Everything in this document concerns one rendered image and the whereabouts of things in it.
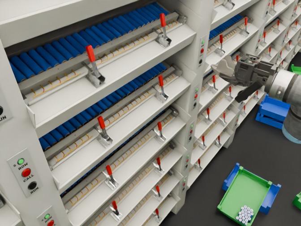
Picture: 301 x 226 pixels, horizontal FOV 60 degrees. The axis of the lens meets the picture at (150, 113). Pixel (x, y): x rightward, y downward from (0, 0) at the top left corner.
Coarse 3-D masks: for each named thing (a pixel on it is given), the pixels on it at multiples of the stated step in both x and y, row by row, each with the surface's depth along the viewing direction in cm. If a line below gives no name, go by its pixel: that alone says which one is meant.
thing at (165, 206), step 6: (168, 198) 149; (174, 198) 150; (162, 204) 146; (168, 204) 148; (174, 204) 149; (156, 210) 135; (162, 210) 145; (168, 210) 146; (150, 216) 141; (156, 216) 139; (162, 216) 143; (144, 222) 138; (150, 222) 139; (156, 222) 140
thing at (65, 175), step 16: (176, 64) 99; (176, 80) 98; (192, 80) 98; (144, 96) 88; (176, 96) 95; (144, 112) 85; (160, 112) 92; (112, 128) 77; (128, 128) 79; (96, 144) 73; (112, 144) 74; (80, 160) 69; (96, 160) 71; (64, 176) 65; (80, 176) 69
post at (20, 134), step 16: (0, 48) 39; (0, 64) 40; (0, 80) 41; (16, 96) 44; (16, 112) 46; (0, 128) 44; (16, 128) 47; (32, 128) 50; (0, 144) 46; (16, 144) 48; (32, 144) 51; (0, 160) 47; (32, 160) 53; (0, 176) 48; (48, 176) 58; (16, 192) 53; (48, 192) 60; (16, 208) 54; (32, 208) 58; (64, 208) 68; (32, 224) 60; (64, 224) 70
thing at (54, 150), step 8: (168, 72) 96; (152, 80) 91; (144, 88) 87; (128, 96) 83; (136, 96) 85; (120, 104) 80; (128, 104) 84; (136, 104) 84; (104, 112) 77; (112, 112) 78; (96, 120) 75; (104, 120) 77; (80, 128) 72; (88, 128) 72; (72, 136) 69; (80, 136) 71; (88, 136) 72; (56, 144) 67; (64, 144) 67; (80, 144) 70; (48, 152) 65; (56, 152) 66; (48, 160) 66
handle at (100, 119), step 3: (99, 117) 69; (102, 117) 69; (99, 120) 69; (102, 120) 70; (99, 123) 70; (102, 123) 70; (102, 126) 70; (105, 126) 71; (102, 129) 71; (105, 129) 71; (105, 132) 72; (105, 135) 72; (105, 138) 72
